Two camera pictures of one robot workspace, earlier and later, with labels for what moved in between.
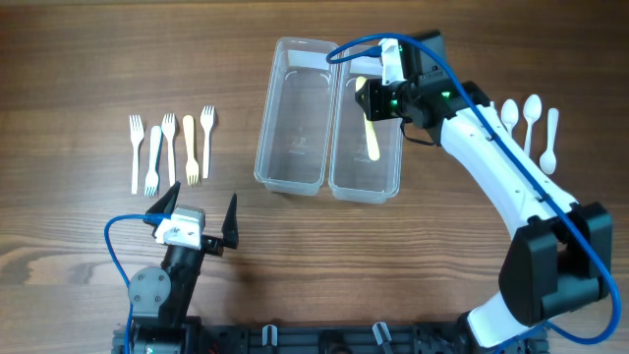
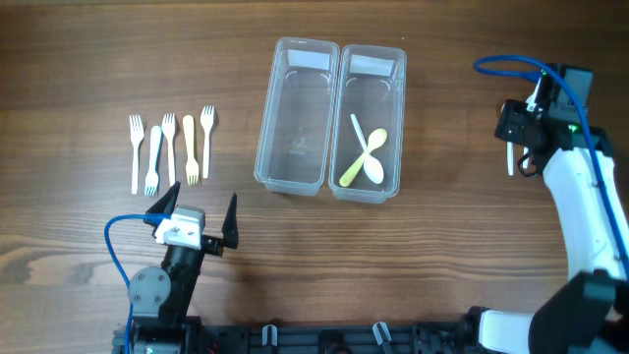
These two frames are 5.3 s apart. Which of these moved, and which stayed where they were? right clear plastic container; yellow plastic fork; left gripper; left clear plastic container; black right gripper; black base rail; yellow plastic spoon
Moved: black right gripper; yellow plastic spoon
Stayed: yellow plastic fork; black base rail; left clear plastic container; right clear plastic container; left gripper
